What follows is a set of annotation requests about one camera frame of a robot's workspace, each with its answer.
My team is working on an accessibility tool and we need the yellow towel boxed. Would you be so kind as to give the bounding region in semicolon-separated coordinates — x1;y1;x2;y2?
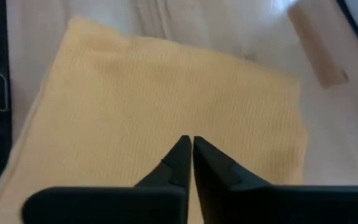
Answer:
0;15;309;224

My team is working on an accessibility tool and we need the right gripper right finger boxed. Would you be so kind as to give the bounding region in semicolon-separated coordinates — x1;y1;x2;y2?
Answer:
193;136;358;224

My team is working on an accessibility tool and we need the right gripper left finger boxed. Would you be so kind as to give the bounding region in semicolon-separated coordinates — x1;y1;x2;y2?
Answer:
22;135;193;224

